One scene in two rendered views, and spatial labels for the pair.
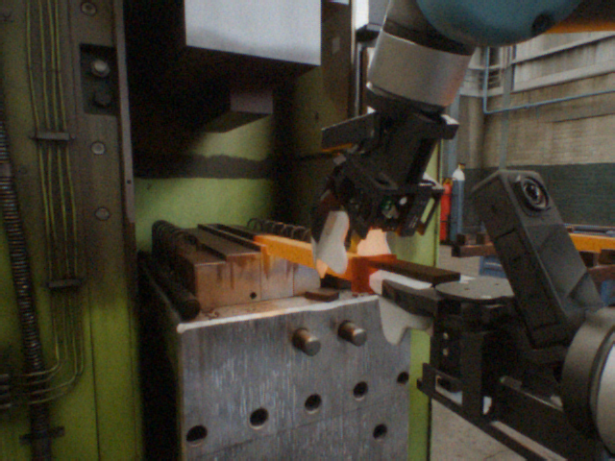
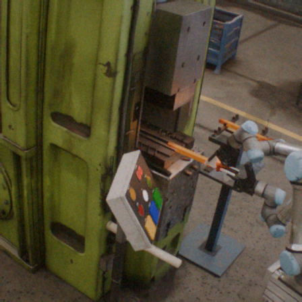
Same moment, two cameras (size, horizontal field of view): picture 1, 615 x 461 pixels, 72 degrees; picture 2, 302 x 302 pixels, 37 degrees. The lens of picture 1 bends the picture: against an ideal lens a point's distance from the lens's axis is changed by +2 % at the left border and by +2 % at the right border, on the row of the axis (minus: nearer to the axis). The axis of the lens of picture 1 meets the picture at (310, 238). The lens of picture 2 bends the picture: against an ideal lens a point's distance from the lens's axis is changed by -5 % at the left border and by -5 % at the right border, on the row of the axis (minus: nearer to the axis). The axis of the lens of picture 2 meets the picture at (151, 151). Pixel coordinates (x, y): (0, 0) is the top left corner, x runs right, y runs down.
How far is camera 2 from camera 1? 2.11 m
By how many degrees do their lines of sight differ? 40
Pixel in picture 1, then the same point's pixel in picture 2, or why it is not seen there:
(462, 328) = (240, 182)
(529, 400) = (247, 189)
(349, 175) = (221, 154)
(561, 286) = (252, 178)
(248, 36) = (183, 101)
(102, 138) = (134, 127)
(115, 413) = not seen: hidden behind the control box
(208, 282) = (166, 164)
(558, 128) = not seen: outside the picture
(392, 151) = (230, 153)
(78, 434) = not seen: hidden behind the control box
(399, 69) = (236, 145)
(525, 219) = (250, 170)
